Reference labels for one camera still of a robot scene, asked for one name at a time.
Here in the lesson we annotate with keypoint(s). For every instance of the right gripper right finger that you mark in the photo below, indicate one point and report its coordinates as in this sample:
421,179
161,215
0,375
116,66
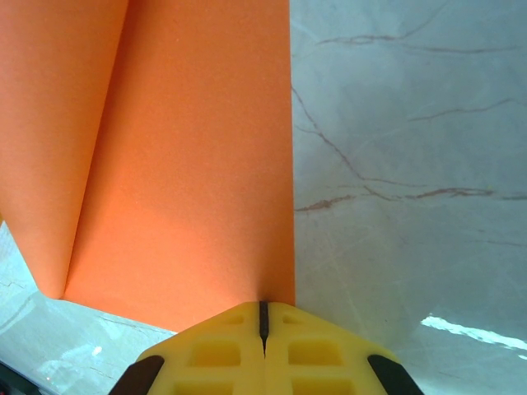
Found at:
317,358

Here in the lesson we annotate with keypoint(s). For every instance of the orange cloth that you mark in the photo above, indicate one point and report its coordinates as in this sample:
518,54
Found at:
164,164

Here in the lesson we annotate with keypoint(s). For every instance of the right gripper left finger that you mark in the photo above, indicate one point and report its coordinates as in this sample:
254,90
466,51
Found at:
214,358

